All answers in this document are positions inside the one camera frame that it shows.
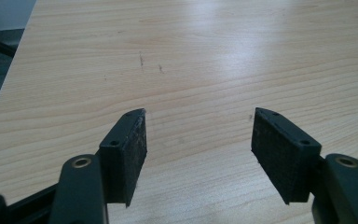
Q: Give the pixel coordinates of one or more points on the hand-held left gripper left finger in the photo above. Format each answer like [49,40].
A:
[122,155]

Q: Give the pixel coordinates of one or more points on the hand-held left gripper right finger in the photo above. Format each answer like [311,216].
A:
[284,155]

